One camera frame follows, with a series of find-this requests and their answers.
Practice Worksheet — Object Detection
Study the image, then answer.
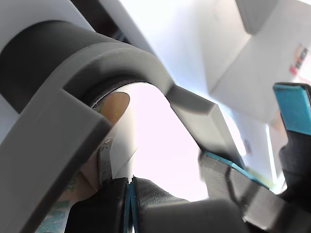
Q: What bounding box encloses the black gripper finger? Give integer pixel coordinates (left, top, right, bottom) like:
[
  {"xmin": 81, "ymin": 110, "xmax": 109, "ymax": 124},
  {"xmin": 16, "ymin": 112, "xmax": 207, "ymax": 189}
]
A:
[{"xmin": 130, "ymin": 177, "xmax": 190, "ymax": 233}]

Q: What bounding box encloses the grey fixture with dark legs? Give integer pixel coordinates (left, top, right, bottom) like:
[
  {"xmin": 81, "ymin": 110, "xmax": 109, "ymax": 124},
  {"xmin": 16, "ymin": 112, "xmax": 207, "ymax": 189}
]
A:
[{"xmin": 0, "ymin": 20, "xmax": 246, "ymax": 233}]

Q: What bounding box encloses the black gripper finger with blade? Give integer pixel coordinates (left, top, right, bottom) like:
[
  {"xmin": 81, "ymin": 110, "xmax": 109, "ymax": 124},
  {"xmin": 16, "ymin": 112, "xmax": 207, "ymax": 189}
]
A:
[{"xmin": 65, "ymin": 144, "xmax": 131, "ymax": 233}]

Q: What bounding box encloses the white Feetech cardboard box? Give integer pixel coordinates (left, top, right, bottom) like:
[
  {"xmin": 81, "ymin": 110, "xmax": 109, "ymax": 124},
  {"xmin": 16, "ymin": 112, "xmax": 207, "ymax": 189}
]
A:
[{"xmin": 199, "ymin": 0, "xmax": 311, "ymax": 124}]

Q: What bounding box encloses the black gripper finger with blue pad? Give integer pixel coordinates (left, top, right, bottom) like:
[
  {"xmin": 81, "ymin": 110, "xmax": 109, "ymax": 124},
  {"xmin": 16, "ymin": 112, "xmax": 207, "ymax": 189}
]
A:
[
  {"xmin": 273, "ymin": 83, "xmax": 311, "ymax": 202},
  {"xmin": 199, "ymin": 150, "xmax": 311, "ymax": 233}
]

